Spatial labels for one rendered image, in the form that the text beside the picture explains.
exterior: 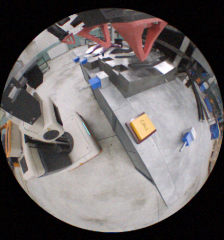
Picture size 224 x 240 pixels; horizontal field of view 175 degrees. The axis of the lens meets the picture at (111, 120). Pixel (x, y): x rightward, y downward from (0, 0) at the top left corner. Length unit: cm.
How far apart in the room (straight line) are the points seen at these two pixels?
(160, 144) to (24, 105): 46
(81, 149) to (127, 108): 67
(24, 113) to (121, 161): 106
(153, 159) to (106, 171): 89
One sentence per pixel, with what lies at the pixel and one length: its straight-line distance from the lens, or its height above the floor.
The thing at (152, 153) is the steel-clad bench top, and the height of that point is 80.
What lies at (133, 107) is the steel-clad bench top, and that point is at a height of 80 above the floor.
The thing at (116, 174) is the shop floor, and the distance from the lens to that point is 111.
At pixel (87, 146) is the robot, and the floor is 28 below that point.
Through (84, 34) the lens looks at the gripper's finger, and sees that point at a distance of 17.
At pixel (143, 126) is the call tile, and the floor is 84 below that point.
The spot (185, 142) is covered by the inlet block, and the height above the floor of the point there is 83.
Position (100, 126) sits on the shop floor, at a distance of 109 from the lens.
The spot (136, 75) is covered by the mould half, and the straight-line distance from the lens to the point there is 26.
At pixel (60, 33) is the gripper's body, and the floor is 110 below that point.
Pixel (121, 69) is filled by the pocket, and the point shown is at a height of 87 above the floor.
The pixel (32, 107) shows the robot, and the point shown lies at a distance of 27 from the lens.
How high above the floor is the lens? 103
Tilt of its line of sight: 70 degrees down
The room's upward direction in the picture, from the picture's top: 2 degrees counter-clockwise
